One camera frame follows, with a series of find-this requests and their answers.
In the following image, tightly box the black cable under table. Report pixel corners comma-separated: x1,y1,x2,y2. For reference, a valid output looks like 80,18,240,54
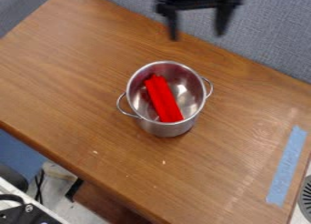
33,168,46,205

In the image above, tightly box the silver metal pot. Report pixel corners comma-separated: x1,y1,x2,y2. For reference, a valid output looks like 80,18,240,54
116,61,213,137

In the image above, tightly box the red rectangular block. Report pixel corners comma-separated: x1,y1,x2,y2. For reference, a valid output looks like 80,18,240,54
144,75,182,123

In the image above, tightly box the black device with handle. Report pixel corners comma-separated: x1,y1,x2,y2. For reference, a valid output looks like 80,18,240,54
0,194,61,224

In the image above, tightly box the grey fan grille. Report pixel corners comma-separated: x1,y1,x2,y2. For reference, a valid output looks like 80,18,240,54
297,175,311,222

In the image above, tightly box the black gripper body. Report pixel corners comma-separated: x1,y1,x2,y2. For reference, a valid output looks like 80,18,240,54
154,0,242,15

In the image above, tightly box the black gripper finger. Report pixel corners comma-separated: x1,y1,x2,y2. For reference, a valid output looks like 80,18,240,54
165,6,177,41
214,4,234,36

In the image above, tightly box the blue tape strip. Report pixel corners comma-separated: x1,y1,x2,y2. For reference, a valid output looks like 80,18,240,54
265,126,306,207

